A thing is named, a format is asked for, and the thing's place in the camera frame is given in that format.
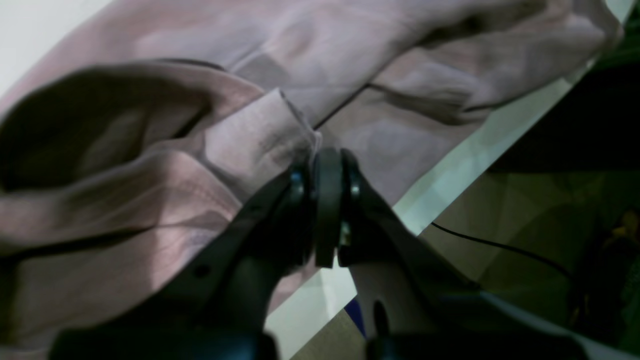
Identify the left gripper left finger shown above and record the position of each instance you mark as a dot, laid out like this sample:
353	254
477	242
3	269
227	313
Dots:
216	307

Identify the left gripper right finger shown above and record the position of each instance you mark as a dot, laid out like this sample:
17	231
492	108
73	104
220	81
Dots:
416	305

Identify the mauve T-shirt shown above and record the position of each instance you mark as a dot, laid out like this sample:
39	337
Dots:
135	141

